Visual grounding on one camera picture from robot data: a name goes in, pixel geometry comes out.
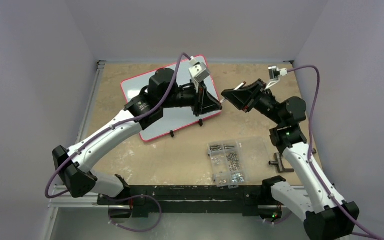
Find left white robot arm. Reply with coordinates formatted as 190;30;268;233
52;63;223;205

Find aluminium frame rail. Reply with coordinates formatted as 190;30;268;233
39;60;109;240

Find pink framed whiteboard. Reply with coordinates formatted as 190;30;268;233
120;54;221;142

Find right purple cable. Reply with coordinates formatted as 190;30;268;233
263;64;384;240

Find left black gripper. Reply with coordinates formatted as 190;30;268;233
161;78;223;118

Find red whiteboard marker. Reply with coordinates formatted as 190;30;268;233
220;81;247;104

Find black metal clamp tool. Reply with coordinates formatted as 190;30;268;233
268;144;317;176

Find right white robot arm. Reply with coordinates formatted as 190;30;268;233
221;79;360;240

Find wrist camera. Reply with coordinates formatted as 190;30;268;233
265;65;288;90
188;57;211;84

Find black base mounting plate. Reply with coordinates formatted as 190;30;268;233
97;185;288;221

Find clear plastic screw box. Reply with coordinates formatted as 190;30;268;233
207;136;276;189

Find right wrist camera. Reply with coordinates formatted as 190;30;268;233
265;65;288;90

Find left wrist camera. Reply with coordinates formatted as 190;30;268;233
188;57;211;84

